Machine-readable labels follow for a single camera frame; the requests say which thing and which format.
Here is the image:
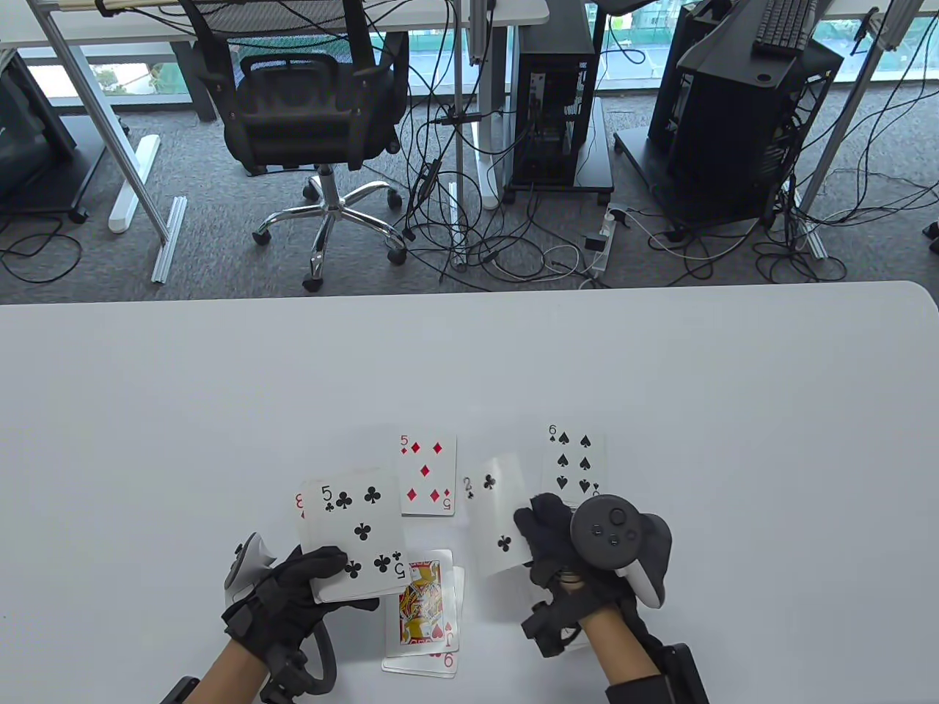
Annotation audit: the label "person's left hand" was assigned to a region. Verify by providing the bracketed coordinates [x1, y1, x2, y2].
[222, 544, 381, 664]

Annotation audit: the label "person's right hand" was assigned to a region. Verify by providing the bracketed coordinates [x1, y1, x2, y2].
[514, 493, 639, 657]

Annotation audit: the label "few-pip clubs playing card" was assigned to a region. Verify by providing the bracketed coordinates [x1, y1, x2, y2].
[462, 455, 533, 580]

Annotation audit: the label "many-pip spades playing card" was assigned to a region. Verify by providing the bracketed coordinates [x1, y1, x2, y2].
[541, 424, 608, 508]

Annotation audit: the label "few-pip diamonds playing card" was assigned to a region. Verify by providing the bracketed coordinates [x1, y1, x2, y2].
[383, 433, 458, 518]

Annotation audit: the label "stack of playing cards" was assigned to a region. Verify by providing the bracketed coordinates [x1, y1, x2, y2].
[297, 469, 410, 604]

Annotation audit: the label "many-pip hearts playing card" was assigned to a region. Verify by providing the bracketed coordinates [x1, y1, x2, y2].
[381, 565, 467, 679]

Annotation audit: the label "person's left forearm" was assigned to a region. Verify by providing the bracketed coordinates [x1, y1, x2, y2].
[191, 642, 272, 704]

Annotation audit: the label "person's right forearm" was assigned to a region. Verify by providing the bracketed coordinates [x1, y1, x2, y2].
[580, 605, 661, 686]

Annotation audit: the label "grey and white handheld controller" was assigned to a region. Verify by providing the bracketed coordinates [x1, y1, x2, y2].
[571, 495, 672, 609]
[224, 533, 338, 694]

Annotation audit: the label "white power strip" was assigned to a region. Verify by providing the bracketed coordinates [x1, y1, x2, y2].
[583, 208, 632, 279]

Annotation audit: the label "black rolling computer stand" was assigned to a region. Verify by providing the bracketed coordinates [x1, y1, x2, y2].
[503, 95, 615, 206]

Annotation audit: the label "black flat floor stand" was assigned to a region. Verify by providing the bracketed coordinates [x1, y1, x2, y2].
[615, 128, 780, 230]

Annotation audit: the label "large black computer tower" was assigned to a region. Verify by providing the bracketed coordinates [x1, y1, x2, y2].
[664, 37, 844, 230]

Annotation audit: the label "black computer case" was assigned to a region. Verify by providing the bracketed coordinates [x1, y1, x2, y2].
[648, 0, 709, 155]

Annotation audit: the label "black mesh office chair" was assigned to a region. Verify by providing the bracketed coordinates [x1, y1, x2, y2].
[178, 0, 410, 293]

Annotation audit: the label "black tilted board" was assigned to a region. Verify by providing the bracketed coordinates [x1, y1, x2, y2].
[676, 0, 802, 90]

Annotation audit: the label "black rolling cabinet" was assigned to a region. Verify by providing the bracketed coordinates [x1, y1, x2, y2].
[0, 50, 109, 224]

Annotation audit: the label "black keyboard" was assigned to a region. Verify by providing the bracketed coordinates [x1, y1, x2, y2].
[752, 0, 819, 58]

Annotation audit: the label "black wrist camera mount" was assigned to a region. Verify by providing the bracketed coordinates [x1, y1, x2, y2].
[263, 654, 315, 704]
[646, 634, 709, 704]

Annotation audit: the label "tangle of black floor cables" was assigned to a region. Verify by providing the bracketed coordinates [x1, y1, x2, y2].
[392, 0, 939, 294]

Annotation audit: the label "black looped floor cable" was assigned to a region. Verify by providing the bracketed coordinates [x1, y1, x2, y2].
[0, 213, 84, 285]

